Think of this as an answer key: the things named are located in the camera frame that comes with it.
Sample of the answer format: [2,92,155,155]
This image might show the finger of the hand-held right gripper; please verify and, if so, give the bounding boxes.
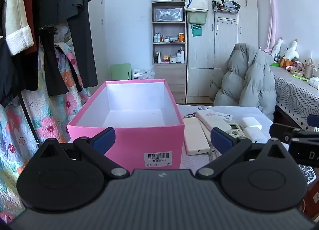
[270,123,303,146]
[307,114,319,128]

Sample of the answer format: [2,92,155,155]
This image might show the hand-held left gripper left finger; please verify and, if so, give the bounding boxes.
[35,127,130,179]

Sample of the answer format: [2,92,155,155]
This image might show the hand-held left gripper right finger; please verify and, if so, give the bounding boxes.
[196,127,287,179]

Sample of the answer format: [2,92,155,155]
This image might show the beige air conditioner remote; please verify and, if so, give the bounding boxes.
[227,123,247,139]

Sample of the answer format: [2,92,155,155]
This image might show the small white remote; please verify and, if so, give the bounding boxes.
[216,112,235,122]

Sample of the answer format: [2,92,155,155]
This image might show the pink cardboard box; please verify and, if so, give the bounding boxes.
[67,79,185,170]

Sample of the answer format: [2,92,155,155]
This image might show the white charger block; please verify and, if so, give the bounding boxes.
[241,117,263,131]
[243,127,268,144]

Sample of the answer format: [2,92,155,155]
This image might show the geometric patterned desk cloth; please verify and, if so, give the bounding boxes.
[270,65,319,129]

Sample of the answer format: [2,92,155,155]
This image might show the pen cup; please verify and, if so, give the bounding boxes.
[304,58,315,78]

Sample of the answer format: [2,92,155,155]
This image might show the floral quilt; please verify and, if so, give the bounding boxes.
[0,42,92,222]

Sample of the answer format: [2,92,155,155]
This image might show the grey puffer jacket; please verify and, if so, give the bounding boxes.
[214,43,277,121]

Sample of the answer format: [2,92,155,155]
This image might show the green folding table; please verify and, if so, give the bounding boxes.
[109,63,133,81]

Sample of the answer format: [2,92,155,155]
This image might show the white tissue packs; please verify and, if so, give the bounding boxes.
[133,68,155,80]

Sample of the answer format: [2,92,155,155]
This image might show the wooden bookshelf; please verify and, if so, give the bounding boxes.
[151,1,187,105]

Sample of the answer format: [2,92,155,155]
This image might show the black belt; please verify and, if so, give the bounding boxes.
[19,92,41,149]

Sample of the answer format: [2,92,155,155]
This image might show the light wooden wardrobe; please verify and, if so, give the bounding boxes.
[185,0,259,105]

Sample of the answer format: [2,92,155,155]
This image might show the black ruffle-cuff garment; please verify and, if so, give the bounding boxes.
[32,0,71,96]

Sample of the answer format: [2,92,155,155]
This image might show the white door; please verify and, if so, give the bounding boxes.
[88,0,108,88]

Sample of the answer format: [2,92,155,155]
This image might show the teal hanging tag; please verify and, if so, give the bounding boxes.
[191,23,203,37]

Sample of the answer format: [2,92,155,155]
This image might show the black jacket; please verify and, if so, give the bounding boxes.
[0,35,38,107]

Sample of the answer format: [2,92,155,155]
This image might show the silver packet storage box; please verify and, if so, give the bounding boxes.
[154,7,184,22]

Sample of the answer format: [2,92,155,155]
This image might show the red hanging garment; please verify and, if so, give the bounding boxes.
[23,0,38,56]

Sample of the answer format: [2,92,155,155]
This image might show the cream fleece coat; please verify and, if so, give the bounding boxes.
[0,0,34,55]

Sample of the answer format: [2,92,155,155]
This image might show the black wire door rack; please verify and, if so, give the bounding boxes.
[212,0,241,25]

